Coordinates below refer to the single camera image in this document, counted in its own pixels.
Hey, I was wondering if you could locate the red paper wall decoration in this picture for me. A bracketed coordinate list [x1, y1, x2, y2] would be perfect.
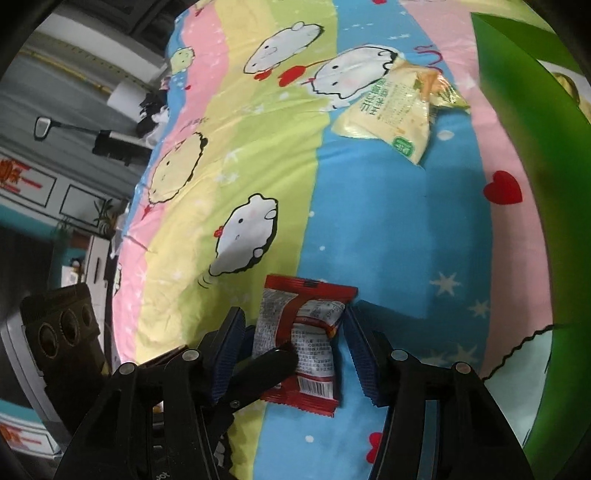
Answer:
[0, 157, 44, 195]

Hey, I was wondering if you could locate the red snack packet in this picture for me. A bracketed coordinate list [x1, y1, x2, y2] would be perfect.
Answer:
[252, 274, 358, 418]

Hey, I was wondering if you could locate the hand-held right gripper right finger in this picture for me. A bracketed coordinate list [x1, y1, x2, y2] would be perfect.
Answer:
[344, 304, 528, 480]

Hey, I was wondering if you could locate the green cardboard box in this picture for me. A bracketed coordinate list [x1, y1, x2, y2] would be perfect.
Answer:
[471, 13, 591, 476]

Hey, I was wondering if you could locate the striped cartoon printed blanket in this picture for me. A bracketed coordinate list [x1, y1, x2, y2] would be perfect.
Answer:
[111, 0, 555, 480]

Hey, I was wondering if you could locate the yellow-green chips packet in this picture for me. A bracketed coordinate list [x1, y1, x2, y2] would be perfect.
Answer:
[331, 55, 471, 166]

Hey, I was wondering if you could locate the black stick stand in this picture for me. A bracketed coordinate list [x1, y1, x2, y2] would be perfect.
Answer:
[34, 117, 153, 166]

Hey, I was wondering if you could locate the potted plant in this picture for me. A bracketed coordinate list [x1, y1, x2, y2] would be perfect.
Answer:
[91, 198, 122, 238]

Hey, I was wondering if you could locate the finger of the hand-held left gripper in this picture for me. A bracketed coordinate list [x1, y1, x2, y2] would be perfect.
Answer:
[210, 349, 299, 433]

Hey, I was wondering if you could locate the white cylinder bin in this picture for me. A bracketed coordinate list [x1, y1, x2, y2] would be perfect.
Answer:
[107, 78, 149, 112]

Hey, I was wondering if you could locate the white cabinet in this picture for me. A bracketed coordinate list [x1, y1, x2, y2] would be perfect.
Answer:
[60, 234, 117, 289]

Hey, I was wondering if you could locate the black and white clothes pile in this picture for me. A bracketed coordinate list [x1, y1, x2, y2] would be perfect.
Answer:
[139, 87, 171, 140]

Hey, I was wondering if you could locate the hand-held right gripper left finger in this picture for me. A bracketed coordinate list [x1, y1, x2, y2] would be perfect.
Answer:
[53, 306, 247, 480]

